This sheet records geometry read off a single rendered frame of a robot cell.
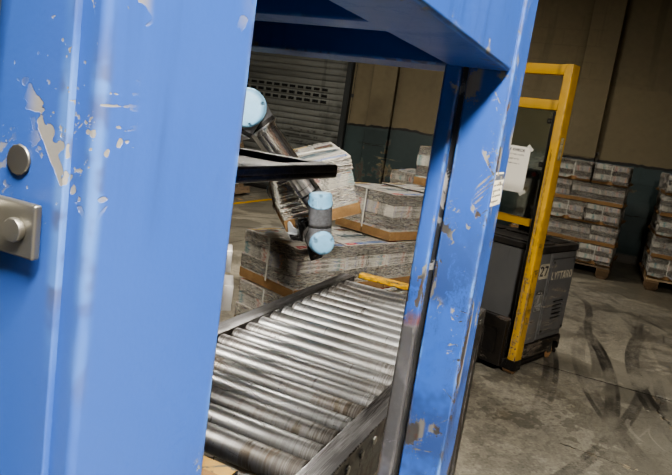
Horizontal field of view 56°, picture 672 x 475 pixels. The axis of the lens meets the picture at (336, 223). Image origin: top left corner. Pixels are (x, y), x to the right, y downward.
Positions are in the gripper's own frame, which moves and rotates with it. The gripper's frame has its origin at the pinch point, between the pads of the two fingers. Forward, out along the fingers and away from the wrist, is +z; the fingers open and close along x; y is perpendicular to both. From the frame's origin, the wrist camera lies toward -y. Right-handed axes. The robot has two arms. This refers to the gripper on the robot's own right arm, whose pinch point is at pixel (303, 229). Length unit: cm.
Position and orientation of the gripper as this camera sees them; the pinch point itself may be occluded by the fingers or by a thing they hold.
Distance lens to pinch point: 230.5
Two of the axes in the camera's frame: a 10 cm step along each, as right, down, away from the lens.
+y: -2.1, -9.5, -2.3
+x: -9.5, 2.5, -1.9
